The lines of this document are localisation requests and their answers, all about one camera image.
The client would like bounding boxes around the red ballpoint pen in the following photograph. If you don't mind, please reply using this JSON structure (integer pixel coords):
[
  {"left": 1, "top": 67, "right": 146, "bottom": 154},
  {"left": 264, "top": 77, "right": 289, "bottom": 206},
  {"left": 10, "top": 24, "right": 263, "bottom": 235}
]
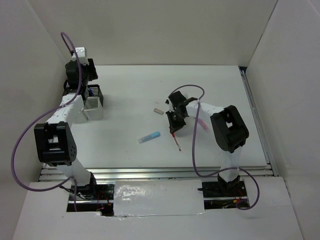
[{"left": 171, "top": 133, "right": 182, "bottom": 152}]

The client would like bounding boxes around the blue highlighter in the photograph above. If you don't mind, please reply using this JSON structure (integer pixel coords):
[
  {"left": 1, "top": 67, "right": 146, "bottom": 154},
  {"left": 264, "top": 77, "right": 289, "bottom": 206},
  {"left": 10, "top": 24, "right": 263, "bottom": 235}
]
[{"left": 138, "top": 131, "right": 161, "bottom": 144}]

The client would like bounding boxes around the purple highlighter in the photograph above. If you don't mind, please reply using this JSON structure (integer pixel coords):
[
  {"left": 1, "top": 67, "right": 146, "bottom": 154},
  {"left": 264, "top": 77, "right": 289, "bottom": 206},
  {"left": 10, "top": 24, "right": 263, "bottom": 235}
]
[{"left": 197, "top": 119, "right": 210, "bottom": 132}]

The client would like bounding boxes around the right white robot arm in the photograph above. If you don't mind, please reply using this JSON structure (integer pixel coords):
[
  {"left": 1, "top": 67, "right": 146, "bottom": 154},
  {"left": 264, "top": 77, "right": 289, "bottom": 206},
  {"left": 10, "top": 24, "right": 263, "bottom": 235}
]
[{"left": 165, "top": 91, "right": 249, "bottom": 196}]

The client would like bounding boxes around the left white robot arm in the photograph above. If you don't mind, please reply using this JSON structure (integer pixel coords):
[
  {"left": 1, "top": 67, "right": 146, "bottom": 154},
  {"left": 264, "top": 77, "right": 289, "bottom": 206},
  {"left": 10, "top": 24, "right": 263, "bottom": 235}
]
[{"left": 34, "top": 58, "right": 99, "bottom": 200}]

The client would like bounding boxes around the grey eraser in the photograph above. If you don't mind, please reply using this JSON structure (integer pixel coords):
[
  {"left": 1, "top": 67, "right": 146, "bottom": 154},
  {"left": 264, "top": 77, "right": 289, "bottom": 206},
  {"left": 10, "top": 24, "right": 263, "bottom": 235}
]
[{"left": 153, "top": 108, "right": 164, "bottom": 115}]

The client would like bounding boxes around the white slatted organizer container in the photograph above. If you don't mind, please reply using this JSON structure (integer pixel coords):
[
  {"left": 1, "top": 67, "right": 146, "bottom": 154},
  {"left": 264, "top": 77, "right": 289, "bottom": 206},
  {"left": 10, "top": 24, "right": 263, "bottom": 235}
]
[{"left": 82, "top": 84, "right": 104, "bottom": 121}]

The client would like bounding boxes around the shiny white cover sheet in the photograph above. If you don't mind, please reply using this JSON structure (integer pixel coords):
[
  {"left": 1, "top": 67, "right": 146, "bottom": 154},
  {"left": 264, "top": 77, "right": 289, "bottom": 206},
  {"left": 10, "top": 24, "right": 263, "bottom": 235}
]
[{"left": 113, "top": 179, "right": 205, "bottom": 217}]

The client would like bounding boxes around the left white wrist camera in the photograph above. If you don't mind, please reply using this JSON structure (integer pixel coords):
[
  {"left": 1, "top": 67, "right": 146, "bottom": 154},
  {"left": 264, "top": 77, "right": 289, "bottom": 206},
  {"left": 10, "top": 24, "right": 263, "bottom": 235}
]
[{"left": 71, "top": 47, "right": 89, "bottom": 66}]

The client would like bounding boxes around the aluminium rail frame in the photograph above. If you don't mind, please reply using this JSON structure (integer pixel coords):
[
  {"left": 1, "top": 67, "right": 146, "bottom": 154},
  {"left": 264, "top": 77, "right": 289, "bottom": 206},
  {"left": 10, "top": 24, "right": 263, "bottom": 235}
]
[{"left": 38, "top": 65, "right": 280, "bottom": 182}]

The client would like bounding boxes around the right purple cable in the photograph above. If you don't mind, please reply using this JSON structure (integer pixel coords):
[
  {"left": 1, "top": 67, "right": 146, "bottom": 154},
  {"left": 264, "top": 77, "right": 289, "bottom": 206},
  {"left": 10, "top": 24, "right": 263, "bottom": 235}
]
[{"left": 168, "top": 84, "right": 260, "bottom": 211}]

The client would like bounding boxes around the purple cable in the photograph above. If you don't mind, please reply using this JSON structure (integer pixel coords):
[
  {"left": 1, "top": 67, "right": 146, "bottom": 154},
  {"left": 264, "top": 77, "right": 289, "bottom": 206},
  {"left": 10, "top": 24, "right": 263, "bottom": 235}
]
[
  {"left": 11, "top": 31, "right": 85, "bottom": 213},
  {"left": 168, "top": 84, "right": 260, "bottom": 211}
]

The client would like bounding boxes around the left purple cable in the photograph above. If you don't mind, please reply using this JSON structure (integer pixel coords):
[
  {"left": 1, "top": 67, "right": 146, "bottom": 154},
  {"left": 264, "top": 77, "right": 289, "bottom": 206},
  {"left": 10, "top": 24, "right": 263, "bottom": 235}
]
[{"left": 11, "top": 31, "right": 85, "bottom": 213}]

